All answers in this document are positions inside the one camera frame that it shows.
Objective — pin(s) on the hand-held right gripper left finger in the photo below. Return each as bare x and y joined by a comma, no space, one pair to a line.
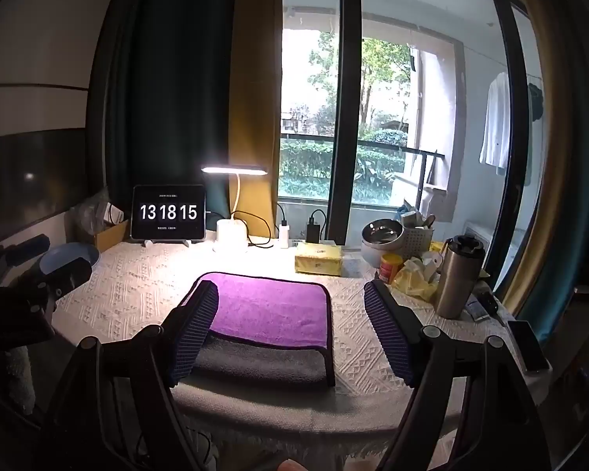
199,326

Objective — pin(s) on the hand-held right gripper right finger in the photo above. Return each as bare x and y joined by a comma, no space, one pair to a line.
391,326

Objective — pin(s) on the grey towel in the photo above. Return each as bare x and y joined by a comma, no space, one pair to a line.
262,360

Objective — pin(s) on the purple towel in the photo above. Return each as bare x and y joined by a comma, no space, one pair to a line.
270,306

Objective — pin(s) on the yellow plastic bag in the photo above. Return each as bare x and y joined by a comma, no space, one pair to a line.
415,279

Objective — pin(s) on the blue bowl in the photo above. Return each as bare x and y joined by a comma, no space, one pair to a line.
71,255

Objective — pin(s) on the red and yellow can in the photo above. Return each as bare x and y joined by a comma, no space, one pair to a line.
390,269

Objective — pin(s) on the stainless steel tumbler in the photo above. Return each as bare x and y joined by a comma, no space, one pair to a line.
456,277

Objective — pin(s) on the white perforated basket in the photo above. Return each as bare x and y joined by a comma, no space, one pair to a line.
415,238

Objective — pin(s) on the stainless steel bowl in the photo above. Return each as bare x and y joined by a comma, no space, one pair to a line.
383,233

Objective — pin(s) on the cardboard box with items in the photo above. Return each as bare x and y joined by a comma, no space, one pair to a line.
88,216

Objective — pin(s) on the white textured tablecloth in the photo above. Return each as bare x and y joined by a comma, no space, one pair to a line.
294,333

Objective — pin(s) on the yellow tissue box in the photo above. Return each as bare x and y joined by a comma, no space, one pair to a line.
318,258

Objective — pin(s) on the tablet showing clock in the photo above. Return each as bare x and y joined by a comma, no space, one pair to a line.
168,213

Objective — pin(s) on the black power adapter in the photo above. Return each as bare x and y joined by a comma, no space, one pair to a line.
314,233

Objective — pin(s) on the white charger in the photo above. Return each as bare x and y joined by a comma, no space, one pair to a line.
284,235

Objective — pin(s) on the white desk lamp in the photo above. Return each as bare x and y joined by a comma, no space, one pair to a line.
233,206

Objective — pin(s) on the smartphone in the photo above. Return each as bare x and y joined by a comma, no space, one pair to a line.
527,346

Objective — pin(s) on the white hanging shirt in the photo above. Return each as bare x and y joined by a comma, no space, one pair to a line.
495,122

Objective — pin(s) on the dark green curtain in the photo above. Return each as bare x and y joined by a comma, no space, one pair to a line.
172,88

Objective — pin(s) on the mustard yellow curtain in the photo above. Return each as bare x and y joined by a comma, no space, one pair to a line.
255,83

